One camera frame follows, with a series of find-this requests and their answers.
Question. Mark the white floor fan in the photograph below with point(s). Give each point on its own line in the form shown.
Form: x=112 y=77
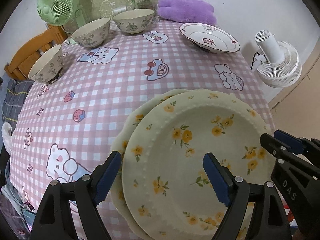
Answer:
x=278 y=64

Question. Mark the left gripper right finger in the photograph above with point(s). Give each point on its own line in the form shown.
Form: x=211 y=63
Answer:
x=268 y=221

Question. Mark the green desk fan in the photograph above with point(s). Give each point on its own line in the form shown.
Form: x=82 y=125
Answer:
x=70 y=15

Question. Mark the cotton swab container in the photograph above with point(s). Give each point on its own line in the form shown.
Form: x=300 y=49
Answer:
x=119 y=10

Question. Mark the yellow floral plate top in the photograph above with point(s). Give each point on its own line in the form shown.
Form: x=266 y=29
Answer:
x=165 y=186

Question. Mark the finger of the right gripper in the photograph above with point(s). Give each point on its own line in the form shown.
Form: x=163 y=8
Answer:
x=294 y=144
x=273 y=145

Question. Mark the floral bowl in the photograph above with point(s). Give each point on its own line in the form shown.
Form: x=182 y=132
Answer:
x=93 y=33
x=49 y=67
x=134 y=21

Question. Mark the yellow floral plate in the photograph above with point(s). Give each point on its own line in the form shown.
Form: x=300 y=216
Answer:
x=165 y=186
x=120 y=144

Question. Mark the pink checkered tablecloth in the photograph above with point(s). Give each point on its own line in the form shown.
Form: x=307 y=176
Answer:
x=66 y=129

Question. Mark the white red-patterned plate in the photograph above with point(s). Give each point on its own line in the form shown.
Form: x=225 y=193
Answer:
x=210 y=37

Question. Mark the purple plush toy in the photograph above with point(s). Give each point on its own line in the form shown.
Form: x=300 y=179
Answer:
x=187 y=11

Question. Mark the yellow floral plate bottom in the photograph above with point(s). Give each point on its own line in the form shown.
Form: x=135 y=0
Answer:
x=120 y=144

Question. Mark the wooden bed headboard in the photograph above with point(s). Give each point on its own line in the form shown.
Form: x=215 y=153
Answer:
x=30 y=52

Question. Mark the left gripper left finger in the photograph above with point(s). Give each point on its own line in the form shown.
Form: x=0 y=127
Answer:
x=54 y=218

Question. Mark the white plastic bag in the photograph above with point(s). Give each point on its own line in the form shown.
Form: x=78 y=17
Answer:
x=6 y=137

